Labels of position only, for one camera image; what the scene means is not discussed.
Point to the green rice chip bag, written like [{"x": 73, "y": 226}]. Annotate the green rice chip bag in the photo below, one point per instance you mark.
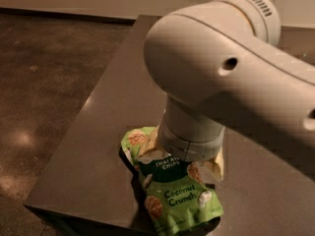
[{"x": 175, "y": 197}]

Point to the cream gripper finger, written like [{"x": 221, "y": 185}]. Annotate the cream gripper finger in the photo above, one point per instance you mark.
[
  {"x": 212, "y": 169},
  {"x": 150, "y": 150}
]

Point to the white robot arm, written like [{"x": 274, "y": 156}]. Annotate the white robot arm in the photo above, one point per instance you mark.
[{"x": 220, "y": 67}]

